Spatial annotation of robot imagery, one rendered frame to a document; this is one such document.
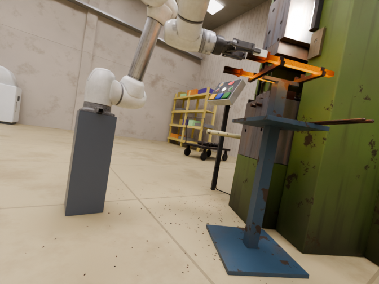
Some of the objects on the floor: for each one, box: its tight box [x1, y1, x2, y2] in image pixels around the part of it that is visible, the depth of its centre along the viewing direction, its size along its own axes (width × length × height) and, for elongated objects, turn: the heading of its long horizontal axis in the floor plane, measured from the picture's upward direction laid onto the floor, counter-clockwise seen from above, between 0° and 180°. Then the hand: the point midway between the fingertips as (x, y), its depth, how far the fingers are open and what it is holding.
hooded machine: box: [0, 66, 22, 125], centre depth 510 cm, size 76×67×148 cm
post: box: [210, 105, 230, 190], centre depth 206 cm, size 4×4×108 cm
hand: (256, 55), depth 84 cm, fingers open, 5 cm apart
